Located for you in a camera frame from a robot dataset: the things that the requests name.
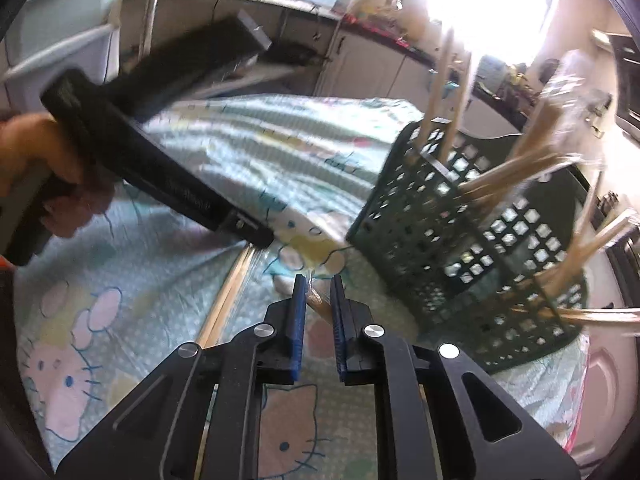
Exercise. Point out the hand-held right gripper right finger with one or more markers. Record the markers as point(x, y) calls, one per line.
point(340, 335)

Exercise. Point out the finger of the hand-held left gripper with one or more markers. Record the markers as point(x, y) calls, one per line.
point(247, 227)

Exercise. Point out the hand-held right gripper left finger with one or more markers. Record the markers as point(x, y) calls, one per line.
point(298, 330)

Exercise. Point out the plastic-wrapped wooden chopstick pair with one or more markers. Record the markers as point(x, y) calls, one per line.
point(317, 300)
point(510, 177)

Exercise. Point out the dark green plastic basket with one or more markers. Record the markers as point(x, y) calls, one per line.
point(425, 240)

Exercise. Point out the pile of wooden chopsticks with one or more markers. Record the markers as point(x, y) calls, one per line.
point(610, 230)

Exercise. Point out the person's left hand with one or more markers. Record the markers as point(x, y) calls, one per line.
point(30, 145)

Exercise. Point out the light blue cartoon-print cloth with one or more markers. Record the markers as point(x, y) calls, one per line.
point(150, 270)

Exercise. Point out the light blue storage box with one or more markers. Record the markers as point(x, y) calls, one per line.
point(60, 15)

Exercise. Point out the metal shelf rack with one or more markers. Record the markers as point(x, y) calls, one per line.
point(225, 0)

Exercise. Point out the white kitchen cabinets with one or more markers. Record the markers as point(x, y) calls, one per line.
point(370, 65)

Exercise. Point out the bright window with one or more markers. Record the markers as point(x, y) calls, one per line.
point(490, 0)

